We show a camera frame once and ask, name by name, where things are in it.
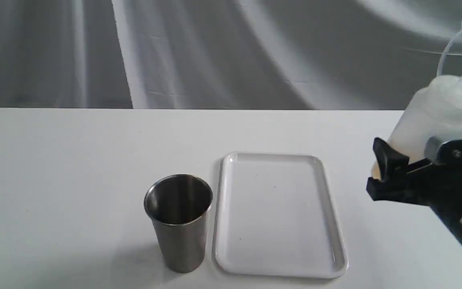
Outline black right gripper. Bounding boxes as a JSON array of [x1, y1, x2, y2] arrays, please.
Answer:
[[366, 136, 462, 246]]

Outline plastic squeeze bottle with oil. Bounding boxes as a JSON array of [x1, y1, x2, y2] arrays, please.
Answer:
[[386, 20, 462, 163]]

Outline stainless steel cup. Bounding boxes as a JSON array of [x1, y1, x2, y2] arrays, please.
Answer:
[[143, 174, 213, 274]]

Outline white plastic tray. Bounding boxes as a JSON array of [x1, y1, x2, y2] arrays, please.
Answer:
[[213, 152, 349, 279]]

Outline grey backdrop cloth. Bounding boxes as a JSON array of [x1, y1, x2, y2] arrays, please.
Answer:
[[0, 0, 462, 110]]

